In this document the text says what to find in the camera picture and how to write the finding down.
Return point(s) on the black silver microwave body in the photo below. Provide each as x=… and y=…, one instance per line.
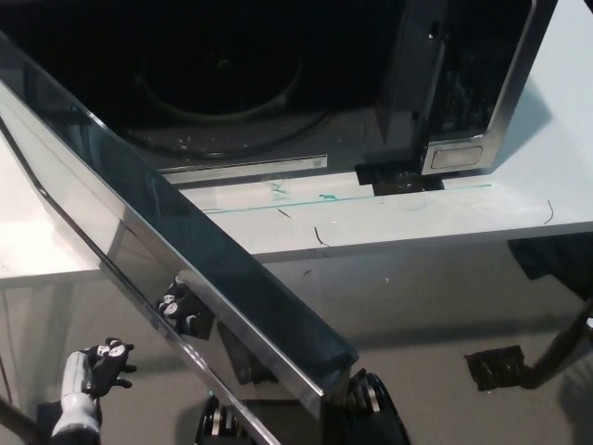
x=407, y=69

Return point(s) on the round glass microwave turntable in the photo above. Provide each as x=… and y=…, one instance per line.
x=185, y=109

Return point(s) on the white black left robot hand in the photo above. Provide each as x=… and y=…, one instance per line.
x=79, y=385

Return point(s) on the black floor outlet plate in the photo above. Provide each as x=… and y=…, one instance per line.
x=495, y=368

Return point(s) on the black straight metal tube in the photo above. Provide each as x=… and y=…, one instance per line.
x=18, y=419

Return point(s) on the mirrored glass microwave door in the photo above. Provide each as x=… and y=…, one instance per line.
x=139, y=208

